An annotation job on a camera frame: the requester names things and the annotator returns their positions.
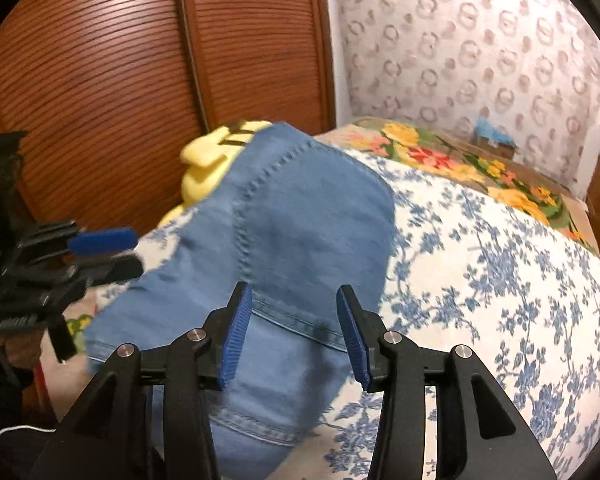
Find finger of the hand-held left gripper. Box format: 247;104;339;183
87;256;145;283
20;220;138;257

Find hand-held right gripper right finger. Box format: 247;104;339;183
335;284;558;480

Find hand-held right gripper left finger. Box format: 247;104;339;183
30;281;254;480

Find blue denim pants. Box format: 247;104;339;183
85;121;398;480

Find yellow plush toy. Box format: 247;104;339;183
157;120;273;226

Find person's dark clothing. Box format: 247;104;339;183
0;360;81;480

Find white blue-flowered quilt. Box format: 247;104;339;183
95;147;600;480

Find wooden louvered wardrobe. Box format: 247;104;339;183
0;0;337;236

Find brown floral blanket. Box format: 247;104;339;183
62;117;598;356

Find cardboard box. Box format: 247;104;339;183
475;132;518;161

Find circle-patterned sheer curtain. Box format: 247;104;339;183
325;0;600;186

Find white cable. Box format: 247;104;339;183
0;425;56;441

